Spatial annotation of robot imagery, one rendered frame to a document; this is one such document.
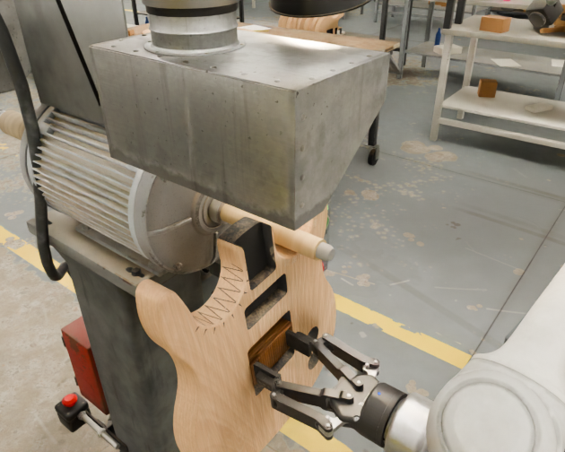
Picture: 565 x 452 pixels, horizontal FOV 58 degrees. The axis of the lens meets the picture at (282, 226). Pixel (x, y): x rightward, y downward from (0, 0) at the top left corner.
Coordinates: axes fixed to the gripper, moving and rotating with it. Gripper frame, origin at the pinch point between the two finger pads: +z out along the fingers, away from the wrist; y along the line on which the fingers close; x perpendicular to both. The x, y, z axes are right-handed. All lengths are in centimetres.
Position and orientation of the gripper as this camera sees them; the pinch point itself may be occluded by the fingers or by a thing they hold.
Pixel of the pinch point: (273, 353)
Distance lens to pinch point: 79.2
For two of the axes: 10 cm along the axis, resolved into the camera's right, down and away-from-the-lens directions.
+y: 6.1, -4.9, 6.2
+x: -0.8, -8.2, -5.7
